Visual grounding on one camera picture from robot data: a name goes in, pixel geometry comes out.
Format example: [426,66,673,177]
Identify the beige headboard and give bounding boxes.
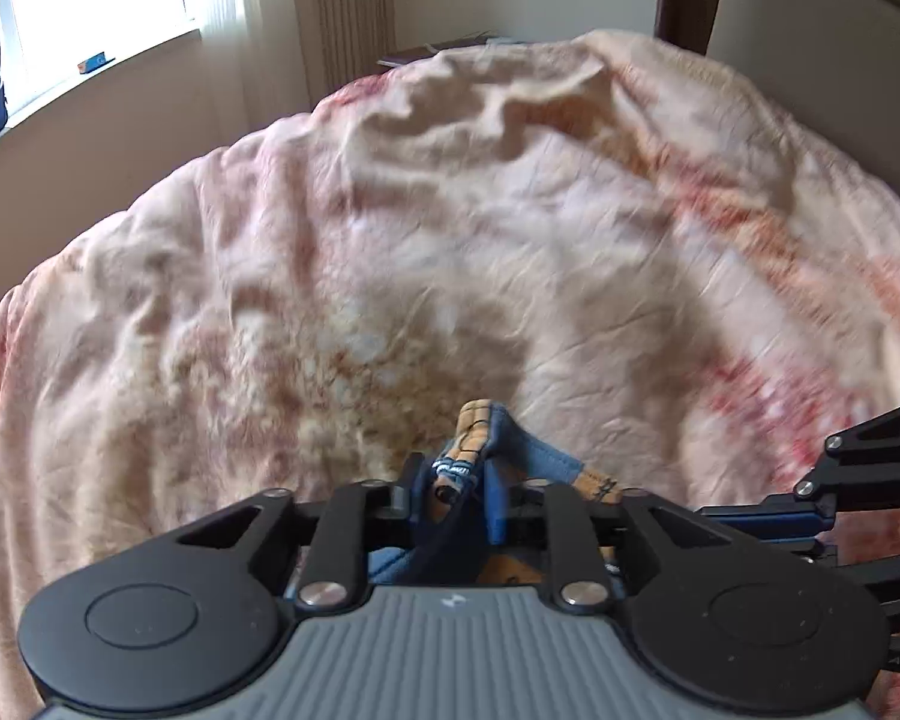
[709,0,900,218]

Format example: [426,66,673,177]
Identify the beige curtain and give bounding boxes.
[195,0,398,121]

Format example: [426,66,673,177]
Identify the dark book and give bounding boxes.
[427,33,496,53]

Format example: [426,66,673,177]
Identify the pink floral blanket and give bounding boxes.
[0,28,900,720]

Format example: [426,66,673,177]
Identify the blue patterned pants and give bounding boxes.
[367,397,900,590]

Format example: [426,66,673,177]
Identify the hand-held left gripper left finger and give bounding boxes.
[176,454,431,610]

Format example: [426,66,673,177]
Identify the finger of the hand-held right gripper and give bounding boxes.
[701,401,900,537]
[814,540,900,616]

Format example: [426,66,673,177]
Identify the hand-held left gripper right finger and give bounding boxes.
[486,469,728,608]

